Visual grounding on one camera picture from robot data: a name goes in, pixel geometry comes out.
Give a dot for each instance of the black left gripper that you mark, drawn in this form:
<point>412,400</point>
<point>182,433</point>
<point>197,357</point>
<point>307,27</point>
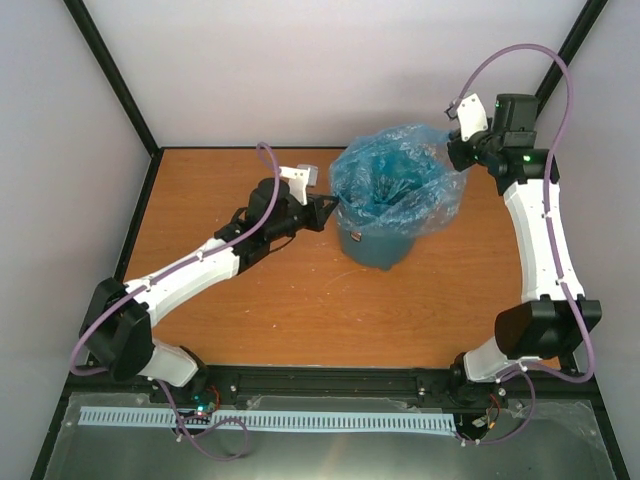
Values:
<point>319,215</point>

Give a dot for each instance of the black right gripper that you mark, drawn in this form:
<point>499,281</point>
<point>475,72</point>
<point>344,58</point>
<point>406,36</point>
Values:
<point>458,159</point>

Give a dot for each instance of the blue plastic trash bag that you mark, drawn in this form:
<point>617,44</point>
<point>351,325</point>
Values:
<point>397,182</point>

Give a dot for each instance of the teal plastic trash bin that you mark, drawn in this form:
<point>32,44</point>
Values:
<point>374,245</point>

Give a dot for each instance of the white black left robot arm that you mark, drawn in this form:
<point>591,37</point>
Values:
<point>118,327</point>

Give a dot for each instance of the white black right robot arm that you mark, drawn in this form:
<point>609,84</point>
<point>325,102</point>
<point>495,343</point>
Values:
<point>554,315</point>

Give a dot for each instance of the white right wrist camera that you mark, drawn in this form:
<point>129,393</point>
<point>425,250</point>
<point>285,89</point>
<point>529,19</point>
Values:
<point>470,114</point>

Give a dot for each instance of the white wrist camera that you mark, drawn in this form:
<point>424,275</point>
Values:
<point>470,114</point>
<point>299,179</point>

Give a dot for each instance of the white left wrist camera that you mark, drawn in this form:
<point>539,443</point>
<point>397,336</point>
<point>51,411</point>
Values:
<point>299,179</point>

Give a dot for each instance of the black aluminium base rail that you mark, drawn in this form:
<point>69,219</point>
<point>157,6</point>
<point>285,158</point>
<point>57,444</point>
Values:
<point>236,383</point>

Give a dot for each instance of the black frame post right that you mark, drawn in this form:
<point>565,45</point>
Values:
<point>578,33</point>

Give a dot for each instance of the black frame post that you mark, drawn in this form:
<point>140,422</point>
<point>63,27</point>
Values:
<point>94,40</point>
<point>578,33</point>

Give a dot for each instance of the black frame post left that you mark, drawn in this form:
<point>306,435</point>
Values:
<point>94,40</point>

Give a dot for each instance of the grey metal base plate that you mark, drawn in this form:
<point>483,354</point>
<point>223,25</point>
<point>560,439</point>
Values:
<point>532,440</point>

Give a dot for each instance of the light blue slotted cable duct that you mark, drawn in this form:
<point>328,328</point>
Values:
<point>273,421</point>

